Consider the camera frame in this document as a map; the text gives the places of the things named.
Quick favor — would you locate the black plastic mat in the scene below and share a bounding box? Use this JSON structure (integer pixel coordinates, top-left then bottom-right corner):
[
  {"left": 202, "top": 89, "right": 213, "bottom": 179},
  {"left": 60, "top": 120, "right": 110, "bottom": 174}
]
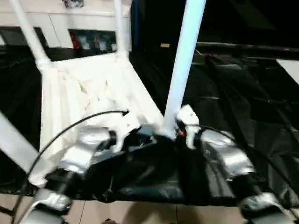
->
[{"left": 0, "top": 44, "right": 299, "bottom": 208}]

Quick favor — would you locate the grey object on cabinet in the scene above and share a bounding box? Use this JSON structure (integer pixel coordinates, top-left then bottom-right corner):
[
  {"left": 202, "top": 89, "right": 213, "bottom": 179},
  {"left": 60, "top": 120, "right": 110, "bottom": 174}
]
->
[{"left": 61, "top": 0, "right": 85, "bottom": 9}]

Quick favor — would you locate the blue vertical post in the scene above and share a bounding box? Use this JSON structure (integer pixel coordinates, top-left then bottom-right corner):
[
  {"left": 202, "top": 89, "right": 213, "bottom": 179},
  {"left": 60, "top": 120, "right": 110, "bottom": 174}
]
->
[{"left": 131, "top": 0, "right": 140, "bottom": 51}]

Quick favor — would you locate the white plastic table top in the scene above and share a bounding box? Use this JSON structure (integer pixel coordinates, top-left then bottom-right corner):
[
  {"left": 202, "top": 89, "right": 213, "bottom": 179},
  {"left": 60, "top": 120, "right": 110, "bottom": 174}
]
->
[{"left": 28, "top": 51, "right": 169, "bottom": 187}]

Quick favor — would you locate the white flat board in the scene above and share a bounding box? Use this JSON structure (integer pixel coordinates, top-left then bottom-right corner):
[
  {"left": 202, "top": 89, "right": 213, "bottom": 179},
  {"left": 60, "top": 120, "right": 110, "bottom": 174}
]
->
[{"left": 276, "top": 59, "right": 299, "bottom": 84}]

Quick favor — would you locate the white glass-door cabinet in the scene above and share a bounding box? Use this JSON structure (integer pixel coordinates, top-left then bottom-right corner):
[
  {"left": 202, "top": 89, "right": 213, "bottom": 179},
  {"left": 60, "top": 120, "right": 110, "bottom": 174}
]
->
[{"left": 0, "top": 0, "right": 132, "bottom": 51}]

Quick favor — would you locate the black folding table frame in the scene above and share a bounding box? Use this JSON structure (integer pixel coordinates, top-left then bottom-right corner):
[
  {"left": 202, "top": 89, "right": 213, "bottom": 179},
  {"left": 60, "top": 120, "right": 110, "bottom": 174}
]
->
[{"left": 0, "top": 205, "right": 15, "bottom": 217}]

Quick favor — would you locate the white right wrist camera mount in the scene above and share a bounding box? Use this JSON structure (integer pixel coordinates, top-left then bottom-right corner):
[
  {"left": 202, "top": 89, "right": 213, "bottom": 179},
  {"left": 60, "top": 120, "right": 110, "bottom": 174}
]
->
[{"left": 176, "top": 104, "right": 201, "bottom": 150}]

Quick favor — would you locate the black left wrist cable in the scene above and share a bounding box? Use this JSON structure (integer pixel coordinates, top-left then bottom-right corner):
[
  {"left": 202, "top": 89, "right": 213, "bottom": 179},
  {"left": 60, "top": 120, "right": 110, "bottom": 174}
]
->
[{"left": 11, "top": 109, "right": 131, "bottom": 224}]

